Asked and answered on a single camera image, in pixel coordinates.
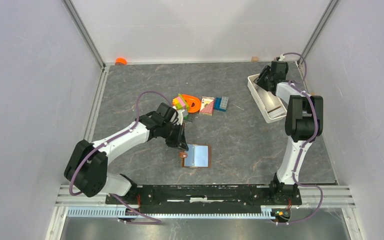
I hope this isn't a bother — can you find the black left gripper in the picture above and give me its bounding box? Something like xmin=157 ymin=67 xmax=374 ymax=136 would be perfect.
xmin=160 ymin=122 xmax=188 ymax=152

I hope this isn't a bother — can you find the brown leather card holder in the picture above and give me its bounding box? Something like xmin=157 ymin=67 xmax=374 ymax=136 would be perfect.
xmin=178 ymin=144 xmax=212 ymax=168

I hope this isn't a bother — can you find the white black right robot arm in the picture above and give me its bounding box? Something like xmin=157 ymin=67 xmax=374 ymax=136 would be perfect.
xmin=247 ymin=59 xmax=324 ymax=204

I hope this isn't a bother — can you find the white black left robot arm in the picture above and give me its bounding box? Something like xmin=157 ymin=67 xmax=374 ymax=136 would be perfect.
xmin=63 ymin=102 xmax=189 ymax=204

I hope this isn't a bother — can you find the stack of white cards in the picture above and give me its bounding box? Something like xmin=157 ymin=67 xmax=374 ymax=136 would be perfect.
xmin=267 ymin=105 xmax=287 ymax=119

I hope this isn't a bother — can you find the red playing card box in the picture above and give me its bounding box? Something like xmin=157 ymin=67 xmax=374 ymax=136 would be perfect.
xmin=199 ymin=96 xmax=215 ymax=116

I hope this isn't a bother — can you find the wooden block left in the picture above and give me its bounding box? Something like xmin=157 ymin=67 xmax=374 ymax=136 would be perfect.
xmin=251 ymin=56 xmax=259 ymax=62

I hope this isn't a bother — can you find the dark grey block baseplate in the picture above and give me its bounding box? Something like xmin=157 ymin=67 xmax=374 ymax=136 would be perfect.
xmin=183 ymin=114 xmax=195 ymax=122

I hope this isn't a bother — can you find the white rectangular plastic tray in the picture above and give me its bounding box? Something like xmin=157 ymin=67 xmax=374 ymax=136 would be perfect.
xmin=247 ymin=74 xmax=287 ymax=124

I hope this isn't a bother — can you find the pink yellow green block stack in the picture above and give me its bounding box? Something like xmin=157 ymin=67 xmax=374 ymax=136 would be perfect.
xmin=172 ymin=94 xmax=190 ymax=111

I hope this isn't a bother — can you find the blue grey building block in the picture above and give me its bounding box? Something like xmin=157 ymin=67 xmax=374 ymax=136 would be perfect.
xmin=213 ymin=96 xmax=229 ymax=112

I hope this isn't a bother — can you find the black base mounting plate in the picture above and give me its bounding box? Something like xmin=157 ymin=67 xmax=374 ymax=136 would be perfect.
xmin=121 ymin=184 xmax=302 ymax=214

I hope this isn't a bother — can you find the orange tape roll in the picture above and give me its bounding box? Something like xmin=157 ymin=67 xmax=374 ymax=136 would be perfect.
xmin=114 ymin=57 xmax=127 ymax=65

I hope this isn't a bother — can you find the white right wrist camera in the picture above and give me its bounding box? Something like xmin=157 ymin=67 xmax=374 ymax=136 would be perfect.
xmin=275 ymin=54 xmax=285 ymax=62

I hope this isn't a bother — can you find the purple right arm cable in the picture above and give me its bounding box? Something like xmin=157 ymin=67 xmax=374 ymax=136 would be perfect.
xmin=274 ymin=51 xmax=325 ymax=226

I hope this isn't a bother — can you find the white slotted cable duct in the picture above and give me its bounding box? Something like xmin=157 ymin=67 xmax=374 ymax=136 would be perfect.
xmin=66 ymin=206 xmax=279 ymax=220

